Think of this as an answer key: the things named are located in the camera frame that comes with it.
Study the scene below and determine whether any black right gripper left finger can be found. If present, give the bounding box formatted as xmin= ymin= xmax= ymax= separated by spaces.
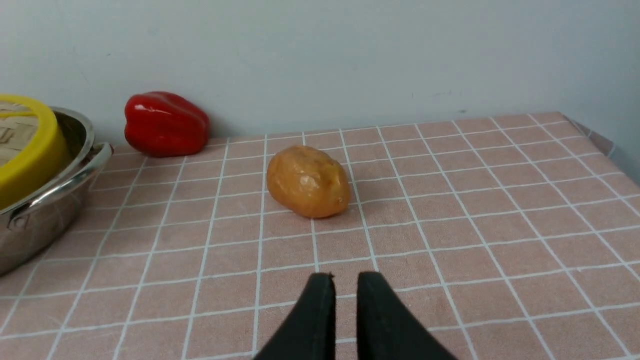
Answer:
xmin=254 ymin=272 xmax=336 ymax=360

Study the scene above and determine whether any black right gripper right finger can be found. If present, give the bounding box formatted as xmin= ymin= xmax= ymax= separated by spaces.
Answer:
xmin=356 ymin=271 xmax=456 ymax=360

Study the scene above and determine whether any brown potato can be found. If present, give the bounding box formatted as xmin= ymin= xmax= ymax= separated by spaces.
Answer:
xmin=266 ymin=145 xmax=352 ymax=219

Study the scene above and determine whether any pink checkered tablecloth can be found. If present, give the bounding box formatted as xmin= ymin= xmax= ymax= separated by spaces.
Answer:
xmin=1 ymin=112 xmax=640 ymax=360

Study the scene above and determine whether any stainless steel pot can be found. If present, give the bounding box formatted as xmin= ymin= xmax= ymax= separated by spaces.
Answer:
xmin=0 ymin=106 xmax=114 ymax=276

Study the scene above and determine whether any yellow woven bamboo steamer lid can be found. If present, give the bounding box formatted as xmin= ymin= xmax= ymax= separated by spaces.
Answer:
xmin=0 ymin=93 xmax=71 ymax=210

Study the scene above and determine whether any red bell pepper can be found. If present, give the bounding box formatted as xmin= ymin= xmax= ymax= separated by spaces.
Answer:
xmin=124 ymin=91 xmax=211 ymax=158

